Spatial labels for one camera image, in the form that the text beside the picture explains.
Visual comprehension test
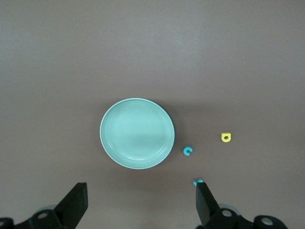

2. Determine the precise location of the yellow letter a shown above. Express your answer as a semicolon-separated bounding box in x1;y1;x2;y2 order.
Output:
220;132;233;143

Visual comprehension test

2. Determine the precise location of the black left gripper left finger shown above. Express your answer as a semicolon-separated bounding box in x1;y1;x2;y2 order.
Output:
55;182;89;229

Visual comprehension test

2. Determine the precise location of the light green plate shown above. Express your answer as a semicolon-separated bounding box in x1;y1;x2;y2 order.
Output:
99;97;175;170

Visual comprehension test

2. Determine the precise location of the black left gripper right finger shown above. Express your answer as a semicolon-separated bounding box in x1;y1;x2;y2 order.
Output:
195;182;221;226

